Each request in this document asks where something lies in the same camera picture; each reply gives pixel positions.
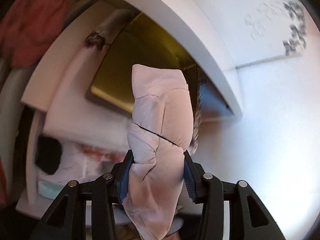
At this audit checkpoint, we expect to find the white garment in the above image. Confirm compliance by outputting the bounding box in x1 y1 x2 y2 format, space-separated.
48 141 125 185

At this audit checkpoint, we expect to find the pale pink sock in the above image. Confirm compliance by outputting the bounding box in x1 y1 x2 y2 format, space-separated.
123 64 194 239

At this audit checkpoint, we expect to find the black sock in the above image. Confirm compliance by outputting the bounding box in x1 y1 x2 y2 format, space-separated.
35 135 62 175

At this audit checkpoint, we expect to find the light teal cloth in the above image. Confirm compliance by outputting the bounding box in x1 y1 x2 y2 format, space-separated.
37 180 64 200

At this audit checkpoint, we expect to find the gold brown box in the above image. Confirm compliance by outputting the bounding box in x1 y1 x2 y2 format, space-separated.
86 13 198 115

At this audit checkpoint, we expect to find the red fabric cloth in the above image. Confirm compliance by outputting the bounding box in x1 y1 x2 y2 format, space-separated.
1 0 76 68

